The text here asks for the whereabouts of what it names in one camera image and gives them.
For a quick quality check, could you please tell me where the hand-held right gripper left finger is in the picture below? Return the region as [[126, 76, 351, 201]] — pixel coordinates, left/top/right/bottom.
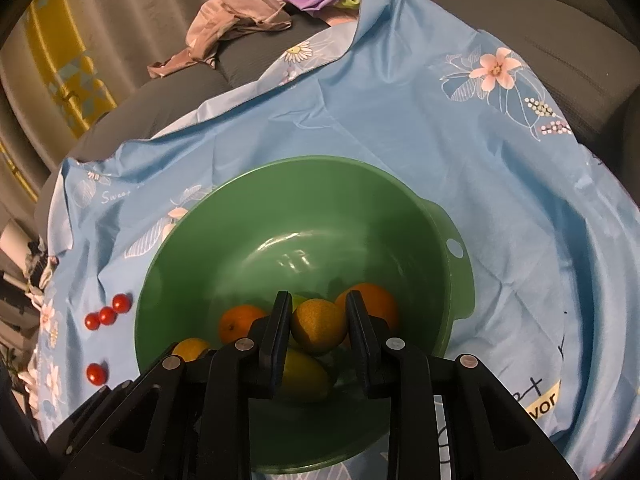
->
[[50, 290, 293, 480]]

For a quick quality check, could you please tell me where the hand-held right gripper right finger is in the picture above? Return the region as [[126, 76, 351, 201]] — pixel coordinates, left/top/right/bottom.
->
[[346, 290, 581, 480]]

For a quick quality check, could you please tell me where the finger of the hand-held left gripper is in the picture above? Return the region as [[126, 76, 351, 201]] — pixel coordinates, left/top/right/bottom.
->
[[47, 381, 132, 455]]

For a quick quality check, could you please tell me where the yellow-green lemon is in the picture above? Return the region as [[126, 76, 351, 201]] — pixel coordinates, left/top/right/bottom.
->
[[280, 347, 337, 403]]

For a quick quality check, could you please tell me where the orange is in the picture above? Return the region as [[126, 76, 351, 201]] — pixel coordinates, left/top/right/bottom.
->
[[334, 282, 400, 348], [219, 305, 269, 345]]

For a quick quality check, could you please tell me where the small tan round fruit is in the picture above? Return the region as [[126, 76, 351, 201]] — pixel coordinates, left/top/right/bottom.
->
[[290, 298, 349, 354], [171, 337, 213, 362]]

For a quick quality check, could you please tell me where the green plastic bowl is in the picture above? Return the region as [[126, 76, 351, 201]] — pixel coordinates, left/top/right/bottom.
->
[[135, 156, 475, 476]]

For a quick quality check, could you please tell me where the pile of black white clothes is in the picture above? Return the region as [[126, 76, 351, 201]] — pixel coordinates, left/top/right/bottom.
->
[[22, 240, 61, 306]]

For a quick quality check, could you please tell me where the white paper roll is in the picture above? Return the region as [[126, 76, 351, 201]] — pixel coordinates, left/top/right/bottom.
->
[[0, 224, 31, 261]]

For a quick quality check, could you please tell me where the blue floral cloth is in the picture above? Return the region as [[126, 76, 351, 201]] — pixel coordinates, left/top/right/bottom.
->
[[37, 0, 640, 480]]

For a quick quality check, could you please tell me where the yellow patterned curtain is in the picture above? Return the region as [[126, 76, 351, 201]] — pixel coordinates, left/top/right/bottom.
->
[[20, 0, 121, 141]]

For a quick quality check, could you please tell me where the beige pink garment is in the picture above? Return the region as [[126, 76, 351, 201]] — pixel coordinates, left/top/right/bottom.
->
[[147, 0, 293, 79]]

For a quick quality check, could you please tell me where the grey sofa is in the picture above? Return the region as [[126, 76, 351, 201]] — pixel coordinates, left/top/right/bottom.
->
[[34, 0, 636, 241]]

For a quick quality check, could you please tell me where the beige curtain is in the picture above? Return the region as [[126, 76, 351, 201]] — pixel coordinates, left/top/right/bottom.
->
[[0, 0, 371, 221]]

